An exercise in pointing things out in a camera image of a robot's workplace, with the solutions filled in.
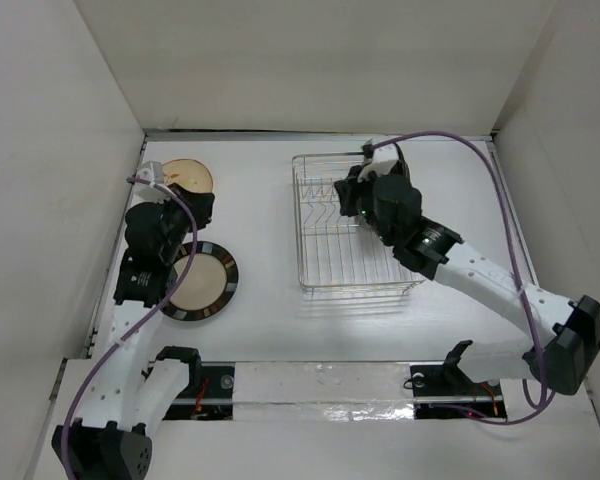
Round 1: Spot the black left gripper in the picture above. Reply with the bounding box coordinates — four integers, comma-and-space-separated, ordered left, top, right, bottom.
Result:
154, 183, 214, 263

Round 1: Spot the wire dish rack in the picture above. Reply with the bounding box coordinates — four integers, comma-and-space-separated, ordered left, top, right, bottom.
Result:
291, 152, 424, 296

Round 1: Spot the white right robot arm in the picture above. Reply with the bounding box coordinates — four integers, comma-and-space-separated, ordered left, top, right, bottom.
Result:
334, 166, 600, 395

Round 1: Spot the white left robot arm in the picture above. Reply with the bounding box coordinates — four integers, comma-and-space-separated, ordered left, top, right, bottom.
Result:
52, 187, 215, 479

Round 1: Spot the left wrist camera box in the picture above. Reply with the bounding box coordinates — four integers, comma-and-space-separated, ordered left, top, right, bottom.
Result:
136, 161, 165, 185

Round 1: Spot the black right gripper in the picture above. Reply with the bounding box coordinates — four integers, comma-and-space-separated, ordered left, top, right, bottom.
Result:
332, 164, 395, 247

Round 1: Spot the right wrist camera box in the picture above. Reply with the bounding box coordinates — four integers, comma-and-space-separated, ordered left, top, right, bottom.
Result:
357, 141, 401, 183

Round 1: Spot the beige bird pattern plate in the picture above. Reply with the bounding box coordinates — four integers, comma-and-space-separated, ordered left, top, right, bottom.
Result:
162, 158, 214, 193

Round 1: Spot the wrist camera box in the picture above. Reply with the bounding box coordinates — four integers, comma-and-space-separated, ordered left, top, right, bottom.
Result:
357, 141, 401, 183
136, 161, 165, 185

